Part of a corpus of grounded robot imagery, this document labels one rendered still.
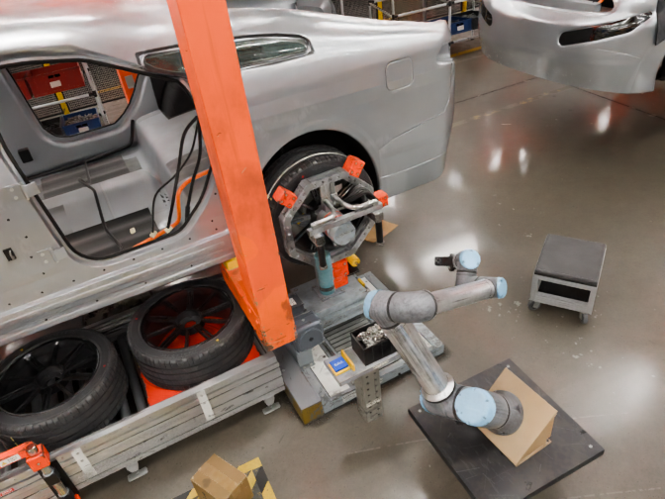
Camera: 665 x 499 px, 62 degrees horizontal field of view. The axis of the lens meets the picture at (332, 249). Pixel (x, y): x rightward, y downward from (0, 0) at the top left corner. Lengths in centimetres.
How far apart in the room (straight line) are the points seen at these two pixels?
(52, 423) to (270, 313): 111
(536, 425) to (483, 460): 27
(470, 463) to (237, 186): 151
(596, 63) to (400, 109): 192
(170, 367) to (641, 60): 374
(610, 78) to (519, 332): 209
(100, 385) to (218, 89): 160
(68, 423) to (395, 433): 159
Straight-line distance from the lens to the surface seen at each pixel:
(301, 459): 298
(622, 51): 459
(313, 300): 342
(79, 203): 359
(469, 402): 237
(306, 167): 284
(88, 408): 297
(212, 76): 203
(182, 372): 294
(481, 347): 341
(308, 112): 282
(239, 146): 214
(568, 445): 270
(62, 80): 620
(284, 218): 281
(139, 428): 292
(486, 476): 255
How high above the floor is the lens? 247
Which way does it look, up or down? 36 degrees down
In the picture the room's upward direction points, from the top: 8 degrees counter-clockwise
